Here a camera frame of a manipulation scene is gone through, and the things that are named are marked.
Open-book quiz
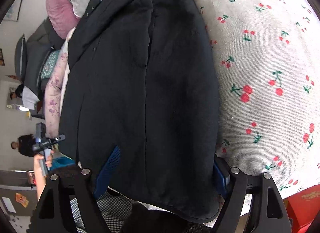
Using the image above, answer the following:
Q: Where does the wall poster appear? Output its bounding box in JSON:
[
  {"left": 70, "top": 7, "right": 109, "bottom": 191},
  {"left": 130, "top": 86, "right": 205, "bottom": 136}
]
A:
[{"left": 6, "top": 83, "right": 40, "bottom": 111}]

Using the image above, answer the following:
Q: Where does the orange card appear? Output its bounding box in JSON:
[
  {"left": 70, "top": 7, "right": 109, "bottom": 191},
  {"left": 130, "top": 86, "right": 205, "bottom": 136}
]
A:
[{"left": 15, "top": 192, "right": 29, "bottom": 208}]

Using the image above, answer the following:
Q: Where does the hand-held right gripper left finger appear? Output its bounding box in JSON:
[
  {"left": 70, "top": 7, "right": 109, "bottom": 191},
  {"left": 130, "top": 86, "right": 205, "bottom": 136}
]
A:
[{"left": 30, "top": 145, "right": 122, "bottom": 233}]

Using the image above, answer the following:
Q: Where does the teal patterned cushion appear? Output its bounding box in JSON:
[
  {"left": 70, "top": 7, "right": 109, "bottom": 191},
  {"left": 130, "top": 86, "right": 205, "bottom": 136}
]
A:
[{"left": 40, "top": 50, "right": 59, "bottom": 79}]

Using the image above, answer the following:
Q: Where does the person's left forearm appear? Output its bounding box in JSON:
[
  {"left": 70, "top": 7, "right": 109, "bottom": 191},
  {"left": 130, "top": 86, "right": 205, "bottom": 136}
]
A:
[{"left": 34, "top": 166, "right": 48, "bottom": 203}]

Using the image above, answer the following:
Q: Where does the black white checked cloth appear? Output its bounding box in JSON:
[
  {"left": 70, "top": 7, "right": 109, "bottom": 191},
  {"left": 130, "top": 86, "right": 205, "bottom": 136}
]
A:
[{"left": 70, "top": 194, "right": 133, "bottom": 233}]

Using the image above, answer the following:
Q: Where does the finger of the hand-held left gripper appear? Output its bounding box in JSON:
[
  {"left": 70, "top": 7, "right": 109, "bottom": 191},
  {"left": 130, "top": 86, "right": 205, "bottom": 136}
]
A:
[{"left": 51, "top": 134, "right": 66, "bottom": 146}]

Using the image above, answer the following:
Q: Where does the black coat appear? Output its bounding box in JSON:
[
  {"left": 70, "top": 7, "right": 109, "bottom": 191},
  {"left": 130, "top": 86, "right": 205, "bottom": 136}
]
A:
[{"left": 59, "top": 0, "right": 220, "bottom": 223}]

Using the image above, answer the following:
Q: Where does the person's left hand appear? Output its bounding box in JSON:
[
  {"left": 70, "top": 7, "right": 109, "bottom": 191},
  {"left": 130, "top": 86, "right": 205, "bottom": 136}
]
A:
[{"left": 34, "top": 149, "right": 54, "bottom": 171}]

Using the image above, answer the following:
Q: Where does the framed wall picture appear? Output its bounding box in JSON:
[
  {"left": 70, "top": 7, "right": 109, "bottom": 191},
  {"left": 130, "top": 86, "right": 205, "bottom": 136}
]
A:
[{"left": 2, "top": 0, "right": 24, "bottom": 22}]

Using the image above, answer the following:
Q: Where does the red box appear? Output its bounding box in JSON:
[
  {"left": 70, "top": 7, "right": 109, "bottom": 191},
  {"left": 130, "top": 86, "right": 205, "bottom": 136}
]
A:
[{"left": 282, "top": 185, "right": 320, "bottom": 233}]

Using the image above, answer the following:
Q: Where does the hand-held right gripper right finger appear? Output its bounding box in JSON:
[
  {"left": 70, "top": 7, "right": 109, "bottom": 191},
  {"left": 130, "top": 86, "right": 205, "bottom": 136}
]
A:
[{"left": 212, "top": 154, "right": 293, "bottom": 233}]

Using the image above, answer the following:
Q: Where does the teal bin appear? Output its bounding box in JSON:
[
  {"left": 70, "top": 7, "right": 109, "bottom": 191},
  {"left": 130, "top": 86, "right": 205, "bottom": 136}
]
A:
[{"left": 50, "top": 156, "right": 76, "bottom": 171}]

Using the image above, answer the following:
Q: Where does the pink floral quilt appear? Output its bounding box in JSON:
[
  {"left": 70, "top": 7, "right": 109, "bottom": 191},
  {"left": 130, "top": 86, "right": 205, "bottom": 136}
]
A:
[{"left": 44, "top": 53, "right": 68, "bottom": 136}]

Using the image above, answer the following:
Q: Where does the cherry print bedsheet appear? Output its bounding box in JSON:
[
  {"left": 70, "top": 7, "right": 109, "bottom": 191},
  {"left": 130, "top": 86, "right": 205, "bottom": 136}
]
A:
[{"left": 165, "top": 0, "right": 320, "bottom": 198}]

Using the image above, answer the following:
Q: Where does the pink pillow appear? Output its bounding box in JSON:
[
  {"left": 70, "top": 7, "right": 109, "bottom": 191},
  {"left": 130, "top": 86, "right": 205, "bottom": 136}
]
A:
[{"left": 45, "top": 0, "right": 80, "bottom": 39}]

